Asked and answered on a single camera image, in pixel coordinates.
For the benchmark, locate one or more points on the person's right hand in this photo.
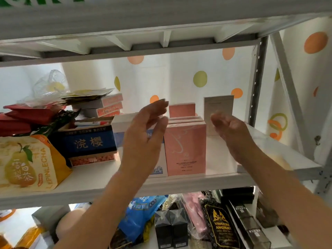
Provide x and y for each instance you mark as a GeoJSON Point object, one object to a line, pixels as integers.
{"type": "Point", "coordinates": [234, 134]}

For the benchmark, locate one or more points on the person's left hand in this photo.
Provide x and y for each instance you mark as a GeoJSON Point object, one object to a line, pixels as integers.
{"type": "Point", "coordinates": [140, 142]}

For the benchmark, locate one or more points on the person's right fingers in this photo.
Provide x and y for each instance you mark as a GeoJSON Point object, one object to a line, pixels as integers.
{"type": "Point", "coordinates": [220, 120]}

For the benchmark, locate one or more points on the person's left thumb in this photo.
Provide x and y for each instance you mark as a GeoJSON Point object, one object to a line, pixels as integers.
{"type": "Point", "coordinates": [161, 127]}

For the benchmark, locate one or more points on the person's left forearm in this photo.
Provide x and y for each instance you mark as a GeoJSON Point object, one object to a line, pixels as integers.
{"type": "Point", "coordinates": [103, 212]}

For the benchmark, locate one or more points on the person's right forearm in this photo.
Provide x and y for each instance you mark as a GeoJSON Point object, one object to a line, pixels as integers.
{"type": "Point", "coordinates": [285, 204]}

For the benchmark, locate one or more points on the beige grey box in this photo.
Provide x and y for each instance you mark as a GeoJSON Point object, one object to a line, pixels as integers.
{"type": "Point", "coordinates": [220, 106]}

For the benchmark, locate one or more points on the pink box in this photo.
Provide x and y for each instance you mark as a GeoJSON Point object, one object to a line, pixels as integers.
{"type": "Point", "coordinates": [184, 117]}
{"type": "Point", "coordinates": [185, 150]}
{"type": "Point", "coordinates": [185, 122]}
{"type": "Point", "coordinates": [182, 110]}

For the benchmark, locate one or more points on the white box with mountain print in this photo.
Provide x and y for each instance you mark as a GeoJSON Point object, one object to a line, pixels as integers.
{"type": "Point", "coordinates": [160, 163]}

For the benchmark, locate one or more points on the white and blue box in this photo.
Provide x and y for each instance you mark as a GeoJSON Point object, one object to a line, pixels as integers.
{"type": "Point", "coordinates": [120, 127]}

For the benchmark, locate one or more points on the orange and white box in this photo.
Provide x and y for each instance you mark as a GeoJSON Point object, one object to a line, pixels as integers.
{"type": "Point", "coordinates": [111, 114]}
{"type": "Point", "coordinates": [106, 110]}
{"type": "Point", "coordinates": [101, 101]}

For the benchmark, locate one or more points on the white dotted curtain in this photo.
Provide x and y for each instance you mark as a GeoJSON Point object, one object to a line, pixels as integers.
{"type": "Point", "coordinates": [176, 75]}

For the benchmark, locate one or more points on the white red marker pen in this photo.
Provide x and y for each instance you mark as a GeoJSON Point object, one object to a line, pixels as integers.
{"type": "Point", "coordinates": [90, 123]}

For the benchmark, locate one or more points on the dark blue box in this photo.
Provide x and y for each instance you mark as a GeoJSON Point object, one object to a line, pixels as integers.
{"type": "Point", "coordinates": [88, 142]}

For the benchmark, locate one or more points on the flat black box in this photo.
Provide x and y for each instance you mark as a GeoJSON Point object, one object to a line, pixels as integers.
{"type": "Point", "coordinates": [237, 195]}

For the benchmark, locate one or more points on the red white patterned box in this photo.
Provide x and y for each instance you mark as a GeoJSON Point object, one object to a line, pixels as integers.
{"type": "Point", "coordinates": [90, 160]}

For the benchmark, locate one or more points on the flat dark yellow packet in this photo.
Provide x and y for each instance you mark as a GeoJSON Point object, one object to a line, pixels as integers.
{"type": "Point", "coordinates": [85, 95]}

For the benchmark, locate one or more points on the blue snack bag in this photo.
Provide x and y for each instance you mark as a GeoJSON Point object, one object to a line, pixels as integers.
{"type": "Point", "coordinates": [140, 215]}

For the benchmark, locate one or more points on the pink packet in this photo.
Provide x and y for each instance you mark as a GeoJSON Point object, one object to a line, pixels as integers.
{"type": "Point", "coordinates": [195, 212]}

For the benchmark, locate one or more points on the black faceted box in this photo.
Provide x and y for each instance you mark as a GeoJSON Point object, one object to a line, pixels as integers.
{"type": "Point", "coordinates": [163, 228]}
{"type": "Point", "coordinates": [179, 226]}

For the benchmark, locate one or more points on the dark green black packet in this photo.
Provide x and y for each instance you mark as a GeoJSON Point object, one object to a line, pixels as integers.
{"type": "Point", "coordinates": [58, 120]}

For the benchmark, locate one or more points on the black gold patterned packet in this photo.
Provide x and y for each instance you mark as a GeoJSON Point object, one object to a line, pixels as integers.
{"type": "Point", "coordinates": [221, 225]}

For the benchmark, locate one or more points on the white metal shelf rack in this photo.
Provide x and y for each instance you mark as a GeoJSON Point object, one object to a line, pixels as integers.
{"type": "Point", "coordinates": [77, 191]}

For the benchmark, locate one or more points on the black clear long box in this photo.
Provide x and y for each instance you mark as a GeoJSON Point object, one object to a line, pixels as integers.
{"type": "Point", "coordinates": [250, 228]}

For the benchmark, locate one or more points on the dark yellow snack packet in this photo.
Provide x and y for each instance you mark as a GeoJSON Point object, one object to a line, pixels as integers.
{"type": "Point", "coordinates": [122, 238]}

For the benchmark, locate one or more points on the clear plastic bag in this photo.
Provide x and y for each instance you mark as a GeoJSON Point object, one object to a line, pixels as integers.
{"type": "Point", "coordinates": [49, 86]}

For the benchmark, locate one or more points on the red packet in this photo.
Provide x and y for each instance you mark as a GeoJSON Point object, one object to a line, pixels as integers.
{"type": "Point", "coordinates": [26, 119]}

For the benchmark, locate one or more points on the yellow pear print bag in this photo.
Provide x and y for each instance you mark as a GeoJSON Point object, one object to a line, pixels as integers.
{"type": "Point", "coordinates": [28, 163]}

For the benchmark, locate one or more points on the orange packet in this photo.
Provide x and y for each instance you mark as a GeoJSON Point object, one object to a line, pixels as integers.
{"type": "Point", "coordinates": [27, 238]}

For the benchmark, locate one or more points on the green white sign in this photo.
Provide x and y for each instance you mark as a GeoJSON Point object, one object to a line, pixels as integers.
{"type": "Point", "coordinates": [39, 1]}

